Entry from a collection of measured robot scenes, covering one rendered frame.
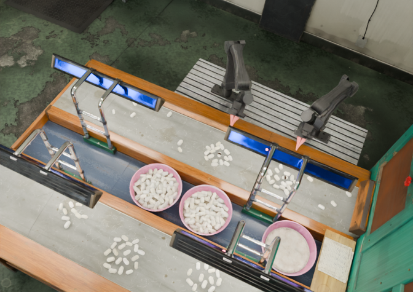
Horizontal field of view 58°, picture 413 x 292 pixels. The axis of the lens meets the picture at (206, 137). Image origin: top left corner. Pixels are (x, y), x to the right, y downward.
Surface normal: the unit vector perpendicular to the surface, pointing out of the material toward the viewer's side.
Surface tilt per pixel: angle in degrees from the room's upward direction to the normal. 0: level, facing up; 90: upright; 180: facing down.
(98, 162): 0
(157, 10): 0
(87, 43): 0
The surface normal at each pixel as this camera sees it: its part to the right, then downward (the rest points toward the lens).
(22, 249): 0.08, -0.55
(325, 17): -0.45, 0.72
